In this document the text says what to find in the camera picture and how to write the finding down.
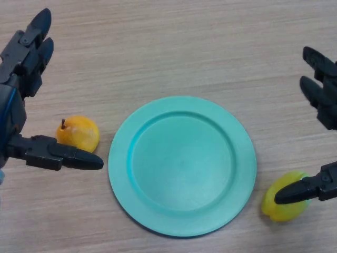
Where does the green round plate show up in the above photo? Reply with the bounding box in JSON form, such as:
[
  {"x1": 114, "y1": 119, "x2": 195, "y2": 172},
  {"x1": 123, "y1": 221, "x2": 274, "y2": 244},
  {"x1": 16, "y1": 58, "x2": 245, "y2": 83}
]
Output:
[{"x1": 107, "y1": 95, "x2": 257, "y2": 239}]

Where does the yellow green starfruit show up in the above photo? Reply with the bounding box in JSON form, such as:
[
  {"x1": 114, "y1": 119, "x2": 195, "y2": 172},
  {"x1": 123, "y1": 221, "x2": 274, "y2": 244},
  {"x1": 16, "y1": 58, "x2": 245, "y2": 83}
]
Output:
[{"x1": 260, "y1": 170, "x2": 313, "y2": 222}]

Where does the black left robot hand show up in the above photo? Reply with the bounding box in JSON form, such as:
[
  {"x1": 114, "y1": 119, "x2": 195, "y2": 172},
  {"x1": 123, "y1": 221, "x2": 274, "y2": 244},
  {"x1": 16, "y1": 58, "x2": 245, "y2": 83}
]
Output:
[{"x1": 0, "y1": 7, "x2": 104, "y2": 172}]

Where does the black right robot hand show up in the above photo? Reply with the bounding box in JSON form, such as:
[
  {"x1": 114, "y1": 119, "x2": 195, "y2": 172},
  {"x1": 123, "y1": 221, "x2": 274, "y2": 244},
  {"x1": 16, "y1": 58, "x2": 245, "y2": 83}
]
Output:
[{"x1": 274, "y1": 46, "x2": 337, "y2": 205}]

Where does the yellow pear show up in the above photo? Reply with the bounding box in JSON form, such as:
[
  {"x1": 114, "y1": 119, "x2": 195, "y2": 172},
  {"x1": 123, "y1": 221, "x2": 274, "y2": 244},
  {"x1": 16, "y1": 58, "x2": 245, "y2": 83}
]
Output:
[{"x1": 56, "y1": 115, "x2": 100, "y2": 153}]

